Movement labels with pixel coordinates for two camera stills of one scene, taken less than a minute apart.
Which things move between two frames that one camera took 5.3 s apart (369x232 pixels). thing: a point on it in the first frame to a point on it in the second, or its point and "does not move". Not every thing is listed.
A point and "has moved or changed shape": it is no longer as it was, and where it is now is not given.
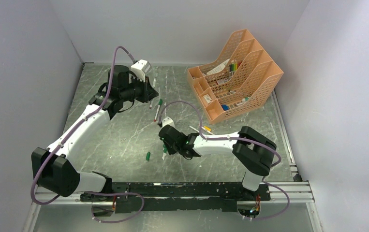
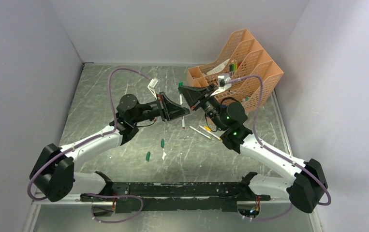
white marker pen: [153, 85] has moved or changed shape
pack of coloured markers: [233, 67] does not move
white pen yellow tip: [210, 132] does not move
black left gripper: [148, 93] to [172, 110]
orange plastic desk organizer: [240, 80] does not move
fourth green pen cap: [148, 156] does not move
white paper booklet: [218, 68] does not move
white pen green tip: [194, 129] does not move
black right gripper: [169, 151] to [193, 94]
